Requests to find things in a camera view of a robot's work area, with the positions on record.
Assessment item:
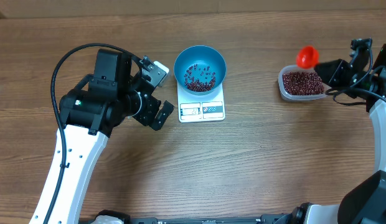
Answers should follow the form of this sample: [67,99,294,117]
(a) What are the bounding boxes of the red measuring scoop blue handle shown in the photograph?
[296,45,319,69]

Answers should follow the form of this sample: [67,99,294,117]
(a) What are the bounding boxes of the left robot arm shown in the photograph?
[31,43,174,223]

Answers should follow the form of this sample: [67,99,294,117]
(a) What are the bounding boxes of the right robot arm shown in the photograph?
[277,39,386,223]

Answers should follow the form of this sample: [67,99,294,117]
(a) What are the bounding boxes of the white digital kitchen scale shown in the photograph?
[177,84,226,123]

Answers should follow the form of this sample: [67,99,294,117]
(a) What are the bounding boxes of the blue bowl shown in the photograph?
[174,45,227,95]

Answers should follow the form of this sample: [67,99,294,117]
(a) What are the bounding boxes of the red beans in bowl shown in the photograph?
[183,63,216,92]

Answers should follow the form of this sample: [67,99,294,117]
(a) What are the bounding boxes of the red adzuki beans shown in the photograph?
[282,72,324,95]

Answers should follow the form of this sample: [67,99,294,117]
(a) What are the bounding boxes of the clear plastic container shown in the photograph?
[278,65,327,102]

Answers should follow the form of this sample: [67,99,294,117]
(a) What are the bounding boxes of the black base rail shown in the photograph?
[79,208,305,224]

